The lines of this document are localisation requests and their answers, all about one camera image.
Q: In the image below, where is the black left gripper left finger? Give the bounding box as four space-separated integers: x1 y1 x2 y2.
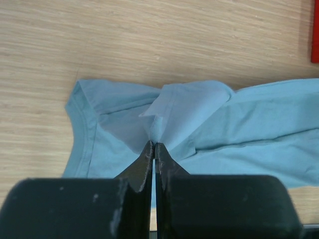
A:
0 141 153 239

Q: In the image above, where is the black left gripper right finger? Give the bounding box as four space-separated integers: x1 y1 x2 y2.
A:
155 143 303 239

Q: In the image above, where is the light blue t shirt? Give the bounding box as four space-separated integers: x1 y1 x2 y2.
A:
63 78 319 188

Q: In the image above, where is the red plastic bin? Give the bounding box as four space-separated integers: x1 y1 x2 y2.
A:
311 0 319 64

